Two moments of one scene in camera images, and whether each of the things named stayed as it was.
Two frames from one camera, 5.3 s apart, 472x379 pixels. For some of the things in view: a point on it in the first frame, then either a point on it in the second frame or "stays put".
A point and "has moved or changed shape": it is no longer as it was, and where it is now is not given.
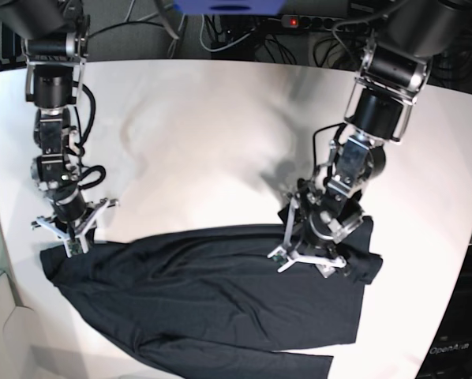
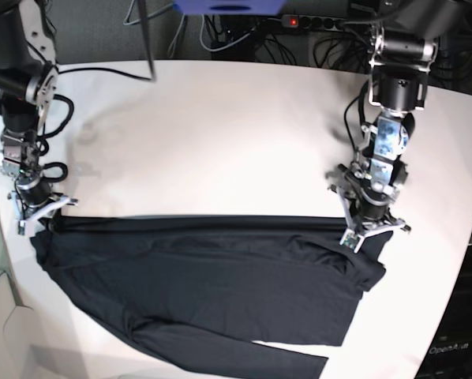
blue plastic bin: x=230 y=7 stays put
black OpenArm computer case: x=459 y=348 stays put
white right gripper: x=74 y=242 -> x=27 y=227
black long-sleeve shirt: x=218 y=302 has moved or changed shape
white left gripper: x=358 y=267 -> x=357 y=234
